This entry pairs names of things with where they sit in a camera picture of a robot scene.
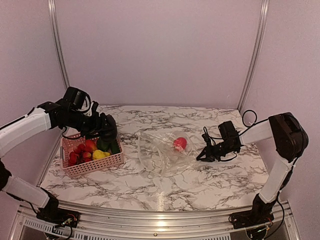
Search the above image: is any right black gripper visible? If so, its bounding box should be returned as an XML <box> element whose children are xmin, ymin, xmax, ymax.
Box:
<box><xmin>196</xmin><ymin>140</ymin><xmax>237</xmax><ymax>162</ymax></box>

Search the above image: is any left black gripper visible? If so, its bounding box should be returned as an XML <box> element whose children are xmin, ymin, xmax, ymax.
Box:
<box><xmin>66</xmin><ymin>109</ymin><xmax>115</xmax><ymax>140</ymax></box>

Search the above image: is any dark green fake avocado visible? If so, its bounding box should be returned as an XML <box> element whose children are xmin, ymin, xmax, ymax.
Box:
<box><xmin>96</xmin><ymin>138</ymin><xmax>111</xmax><ymax>152</ymax></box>

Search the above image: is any green fake cucumber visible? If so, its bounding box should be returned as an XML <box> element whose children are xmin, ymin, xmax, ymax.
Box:
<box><xmin>110</xmin><ymin>140</ymin><xmax>121</xmax><ymax>155</ymax></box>

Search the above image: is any yellow fake lemon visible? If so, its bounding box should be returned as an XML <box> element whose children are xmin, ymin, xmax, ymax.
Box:
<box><xmin>92</xmin><ymin>149</ymin><xmax>111</xmax><ymax>161</ymax></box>

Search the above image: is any red fake pepper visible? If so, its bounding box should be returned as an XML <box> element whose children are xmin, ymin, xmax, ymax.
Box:
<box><xmin>173</xmin><ymin>137</ymin><xmax>187</xmax><ymax>152</ymax></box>

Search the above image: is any red fake cherry tomato bunch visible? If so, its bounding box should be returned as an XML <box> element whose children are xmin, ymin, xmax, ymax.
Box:
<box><xmin>68</xmin><ymin>143</ymin><xmax>93</xmax><ymax>167</ymax></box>

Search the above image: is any clear zip top bag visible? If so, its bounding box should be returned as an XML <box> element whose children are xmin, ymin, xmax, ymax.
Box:
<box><xmin>137</xmin><ymin>130</ymin><xmax>199</xmax><ymax>177</ymax></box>

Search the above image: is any red orange fake mango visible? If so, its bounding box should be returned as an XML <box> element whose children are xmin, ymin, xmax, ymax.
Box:
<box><xmin>84</xmin><ymin>139</ymin><xmax>98</xmax><ymax>153</ymax></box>

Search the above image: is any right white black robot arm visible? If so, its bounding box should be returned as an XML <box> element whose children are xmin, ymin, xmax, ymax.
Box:
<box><xmin>196</xmin><ymin>112</ymin><xmax>309</xmax><ymax>224</ymax></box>

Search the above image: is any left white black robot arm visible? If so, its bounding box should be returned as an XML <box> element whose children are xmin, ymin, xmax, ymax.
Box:
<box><xmin>0</xmin><ymin>86</ymin><xmax>118</xmax><ymax>223</ymax></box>

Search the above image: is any pink perforated plastic basket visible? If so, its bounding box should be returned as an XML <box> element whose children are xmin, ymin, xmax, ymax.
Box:
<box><xmin>61</xmin><ymin>133</ymin><xmax>125</xmax><ymax>178</ymax></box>

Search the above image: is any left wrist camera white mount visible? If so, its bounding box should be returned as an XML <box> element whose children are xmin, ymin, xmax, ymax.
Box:
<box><xmin>84</xmin><ymin>101</ymin><xmax>99</xmax><ymax>117</ymax></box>

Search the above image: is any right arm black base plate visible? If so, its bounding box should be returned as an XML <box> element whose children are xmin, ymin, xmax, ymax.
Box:
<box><xmin>228</xmin><ymin>194</ymin><xmax>276</xmax><ymax>229</ymax></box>

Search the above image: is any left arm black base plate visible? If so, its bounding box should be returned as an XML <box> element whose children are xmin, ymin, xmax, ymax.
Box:
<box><xmin>36</xmin><ymin>194</ymin><xmax>80</xmax><ymax>228</ymax></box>

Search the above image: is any front aluminium rail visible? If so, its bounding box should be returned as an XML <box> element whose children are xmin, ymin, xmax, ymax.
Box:
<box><xmin>6</xmin><ymin>200</ymin><xmax>302</xmax><ymax>240</ymax></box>

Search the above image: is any left aluminium frame post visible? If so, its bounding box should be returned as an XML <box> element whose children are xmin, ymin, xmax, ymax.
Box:
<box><xmin>47</xmin><ymin>0</ymin><xmax>70</xmax><ymax>89</ymax></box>

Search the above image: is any aluminium frame post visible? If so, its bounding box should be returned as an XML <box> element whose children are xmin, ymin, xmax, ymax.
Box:
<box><xmin>47</xmin><ymin>0</ymin><xmax>70</xmax><ymax>89</ymax></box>
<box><xmin>237</xmin><ymin>0</ymin><xmax>270</xmax><ymax>112</ymax></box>

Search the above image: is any right aluminium frame post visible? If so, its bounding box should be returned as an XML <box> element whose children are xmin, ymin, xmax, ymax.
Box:
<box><xmin>237</xmin><ymin>0</ymin><xmax>270</xmax><ymax>112</ymax></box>

